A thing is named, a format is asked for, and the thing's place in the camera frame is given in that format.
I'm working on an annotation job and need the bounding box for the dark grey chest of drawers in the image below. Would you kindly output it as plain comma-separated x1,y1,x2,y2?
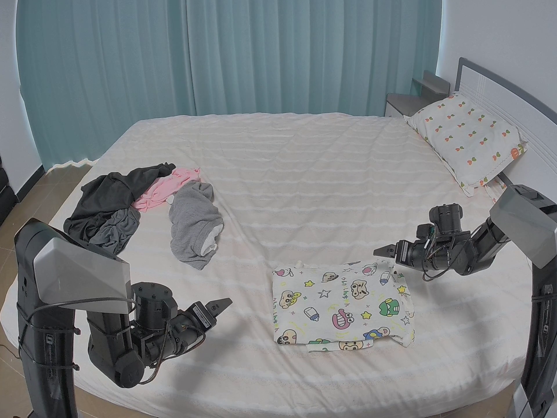
0,155,16,225

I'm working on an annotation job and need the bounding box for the bed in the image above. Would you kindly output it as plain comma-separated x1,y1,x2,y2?
0,57,557,410

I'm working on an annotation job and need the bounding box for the grey bedside table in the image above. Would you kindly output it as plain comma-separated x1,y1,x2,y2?
385,70,451,118

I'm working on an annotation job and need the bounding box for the grey knitted garment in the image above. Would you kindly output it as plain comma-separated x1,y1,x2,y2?
167,181,225,272

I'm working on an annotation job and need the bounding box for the blue-green curtain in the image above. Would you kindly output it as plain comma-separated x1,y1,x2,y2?
15,0,444,171

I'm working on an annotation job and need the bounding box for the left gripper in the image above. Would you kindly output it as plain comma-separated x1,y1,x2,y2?
183,296,233,336

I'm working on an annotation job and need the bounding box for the dark grey garment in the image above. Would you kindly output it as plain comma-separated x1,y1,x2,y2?
89,208,142,258

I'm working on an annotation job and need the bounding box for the black garment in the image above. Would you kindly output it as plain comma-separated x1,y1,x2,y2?
64,162,176,239

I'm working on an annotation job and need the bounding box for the white printed pyjama top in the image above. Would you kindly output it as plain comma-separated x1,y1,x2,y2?
271,260,416,354

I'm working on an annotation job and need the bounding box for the black cable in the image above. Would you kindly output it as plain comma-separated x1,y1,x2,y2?
139,320,207,385
420,260,453,283

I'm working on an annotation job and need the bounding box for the pink garment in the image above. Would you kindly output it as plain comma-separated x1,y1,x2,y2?
132,167,202,211

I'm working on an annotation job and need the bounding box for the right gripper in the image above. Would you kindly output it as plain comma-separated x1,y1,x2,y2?
373,239,429,271

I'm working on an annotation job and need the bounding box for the white printed pillow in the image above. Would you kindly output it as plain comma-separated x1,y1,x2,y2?
404,93,529,198

